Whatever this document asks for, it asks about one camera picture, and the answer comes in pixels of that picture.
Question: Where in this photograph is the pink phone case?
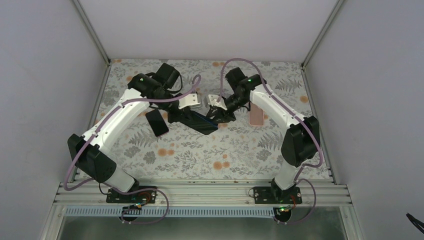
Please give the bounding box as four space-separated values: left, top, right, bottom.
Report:
248 103 265 127

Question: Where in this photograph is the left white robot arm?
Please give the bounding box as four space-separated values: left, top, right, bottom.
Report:
63 63 202 203

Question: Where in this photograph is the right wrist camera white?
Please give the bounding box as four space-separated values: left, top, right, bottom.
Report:
206 94 228 111

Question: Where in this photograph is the floral table mat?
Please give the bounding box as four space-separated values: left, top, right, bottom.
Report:
79 58 332 181

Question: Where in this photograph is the aluminium mounting rail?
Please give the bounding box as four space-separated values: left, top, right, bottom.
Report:
53 179 353 207

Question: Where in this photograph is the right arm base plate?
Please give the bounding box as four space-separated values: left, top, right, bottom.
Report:
252 185 303 205

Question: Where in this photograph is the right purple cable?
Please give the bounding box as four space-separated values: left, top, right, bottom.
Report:
216 57 324 225

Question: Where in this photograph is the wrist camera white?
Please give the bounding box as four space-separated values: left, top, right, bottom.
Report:
178 93 203 110
206 94 228 111

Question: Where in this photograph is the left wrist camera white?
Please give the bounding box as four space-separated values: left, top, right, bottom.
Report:
178 93 203 110

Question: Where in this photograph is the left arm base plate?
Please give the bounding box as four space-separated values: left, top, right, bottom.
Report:
105 186 157 205

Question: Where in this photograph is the black phone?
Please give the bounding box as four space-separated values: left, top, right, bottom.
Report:
183 110 220 133

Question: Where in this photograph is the black object at edge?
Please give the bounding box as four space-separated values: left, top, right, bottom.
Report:
406 213 424 234

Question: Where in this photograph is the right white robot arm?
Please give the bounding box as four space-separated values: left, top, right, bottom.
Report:
206 67 324 204

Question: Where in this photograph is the slotted cable duct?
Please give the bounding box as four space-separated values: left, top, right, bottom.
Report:
64 206 275 218

